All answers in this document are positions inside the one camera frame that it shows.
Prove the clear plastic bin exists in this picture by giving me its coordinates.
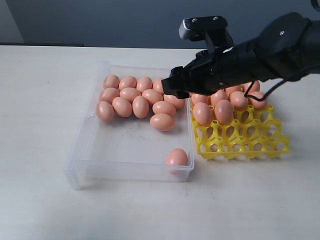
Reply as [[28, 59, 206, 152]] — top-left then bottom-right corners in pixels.
[[64, 61, 195, 190]]

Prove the black object behind table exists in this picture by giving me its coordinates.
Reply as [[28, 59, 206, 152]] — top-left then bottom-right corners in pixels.
[[0, 42, 84, 47]]

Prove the brown egg placed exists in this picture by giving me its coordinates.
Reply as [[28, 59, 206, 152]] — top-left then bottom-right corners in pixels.
[[224, 84, 243, 95], [242, 80, 260, 93]]

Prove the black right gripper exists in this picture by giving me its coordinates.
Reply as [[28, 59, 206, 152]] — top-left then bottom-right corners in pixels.
[[161, 40, 270, 99]]

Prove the brown egg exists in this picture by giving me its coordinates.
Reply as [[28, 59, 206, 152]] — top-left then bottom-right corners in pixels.
[[230, 91, 249, 110], [152, 100, 176, 116], [102, 74, 120, 89], [136, 76, 153, 93], [150, 113, 175, 132], [96, 101, 115, 123], [210, 89, 229, 106], [153, 77, 164, 95], [118, 76, 138, 90], [193, 102, 214, 126], [191, 93, 210, 105]]

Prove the yellow plastic egg tray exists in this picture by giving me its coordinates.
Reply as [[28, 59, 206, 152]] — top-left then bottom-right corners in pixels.
[[190, 104, 291, 161]]

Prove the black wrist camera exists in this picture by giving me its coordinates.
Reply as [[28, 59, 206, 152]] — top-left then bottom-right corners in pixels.
[[178, 15, 234, 53]]

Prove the brown egg front right corner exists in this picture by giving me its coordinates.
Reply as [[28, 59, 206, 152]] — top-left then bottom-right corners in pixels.
[[165, 148, 188, 175]]

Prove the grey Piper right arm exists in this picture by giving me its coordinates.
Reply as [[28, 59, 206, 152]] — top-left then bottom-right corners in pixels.
[[161, 12, 320, 99]]

